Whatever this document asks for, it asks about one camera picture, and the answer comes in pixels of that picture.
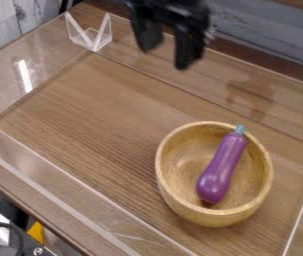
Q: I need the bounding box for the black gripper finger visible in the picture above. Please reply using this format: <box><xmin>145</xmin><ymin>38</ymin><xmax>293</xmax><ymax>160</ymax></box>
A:
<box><xmin>130</xmin><ymin>6</ymin><xmax>164</xmax><ymax>52</ymax></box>
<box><xmin>174</xmin><ymin>23</ymin><xmax>208</xmax><ymax>70</ymax></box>

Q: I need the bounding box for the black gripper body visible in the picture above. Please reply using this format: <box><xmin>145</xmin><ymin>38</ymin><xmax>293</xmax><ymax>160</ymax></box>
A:
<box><xmin>126</xmin><ymin>0</ymin><xmax>216</xmax><ymax>34</ymax></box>

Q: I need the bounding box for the purple toy eggplant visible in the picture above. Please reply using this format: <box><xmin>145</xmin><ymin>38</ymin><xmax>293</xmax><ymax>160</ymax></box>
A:
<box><xmin>197</xmin><ymin>125</ymin><xmax>248</xmax><ymax>204</ymax></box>

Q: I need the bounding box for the brown wooden bowl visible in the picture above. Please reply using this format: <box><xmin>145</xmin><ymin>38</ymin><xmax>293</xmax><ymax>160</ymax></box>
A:
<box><xmin>156</xmin><ymin>121</ymin><xmax>274</xmax><ymax>227</ymax></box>

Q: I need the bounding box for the black metal base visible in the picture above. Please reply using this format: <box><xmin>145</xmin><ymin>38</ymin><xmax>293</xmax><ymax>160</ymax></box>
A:
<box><xmin>0</xmin><ymin>199</ymin><xmax>59</xmax><ymax>256</ymax></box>

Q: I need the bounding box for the yellow tag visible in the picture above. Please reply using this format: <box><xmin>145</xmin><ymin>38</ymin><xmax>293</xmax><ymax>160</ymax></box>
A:
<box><xmin>29</xmin><ymin>222</ymin><xmax>45</xmax><ymax>244</ymax></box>

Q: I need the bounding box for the clear acrylic corner bracket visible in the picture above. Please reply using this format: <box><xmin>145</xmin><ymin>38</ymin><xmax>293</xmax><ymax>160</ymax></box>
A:
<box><xmin>65</xmin><ymin>13</ymin><xmax>113</xmax><ymax>52</ymax></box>

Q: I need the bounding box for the clear acrylic tray wall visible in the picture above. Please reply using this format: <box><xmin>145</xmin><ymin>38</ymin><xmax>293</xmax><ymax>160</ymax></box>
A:
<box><xmin>0</xmin><ymin>4</ymin><xmax>303</xmax><ymax>256</ymax></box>

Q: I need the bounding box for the black cable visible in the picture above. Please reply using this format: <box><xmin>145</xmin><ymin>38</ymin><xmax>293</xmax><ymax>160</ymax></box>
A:
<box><xmin>0</xmin><ymin>222</ymin><xmax>26</xmax><ymax>256</ymax></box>

